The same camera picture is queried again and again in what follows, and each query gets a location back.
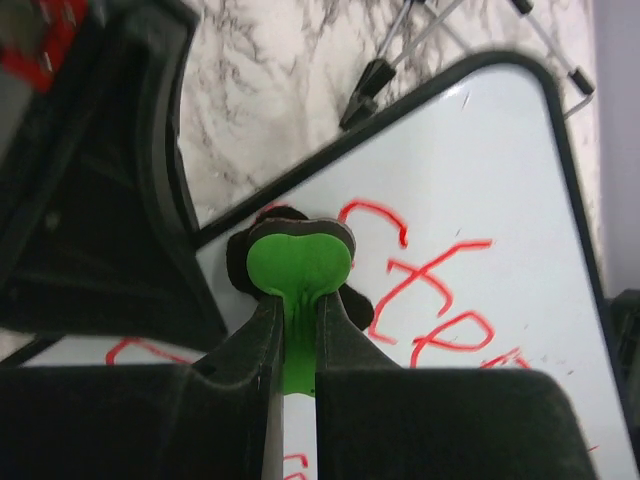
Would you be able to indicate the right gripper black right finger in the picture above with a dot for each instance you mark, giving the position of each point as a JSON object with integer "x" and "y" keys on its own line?
{"x": 378, "y": 420}

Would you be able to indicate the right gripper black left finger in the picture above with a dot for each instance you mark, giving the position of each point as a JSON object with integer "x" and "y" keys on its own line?
{"x": 219, "y": 418}

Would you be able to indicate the green black whiteboard eraser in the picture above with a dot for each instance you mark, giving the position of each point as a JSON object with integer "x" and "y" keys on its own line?
{"x": 287, "y": 255}

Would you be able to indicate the white whiteboard with red writing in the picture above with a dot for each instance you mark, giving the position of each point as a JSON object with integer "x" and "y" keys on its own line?
{"x": 471, "y": 243}

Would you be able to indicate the black plastic toolbox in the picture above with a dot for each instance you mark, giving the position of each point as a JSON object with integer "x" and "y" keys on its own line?
{"x": 97, "y": 225}

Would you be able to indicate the black wire easel stand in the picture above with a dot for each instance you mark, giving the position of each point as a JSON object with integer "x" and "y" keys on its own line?
{"x": 381, "y": 70}

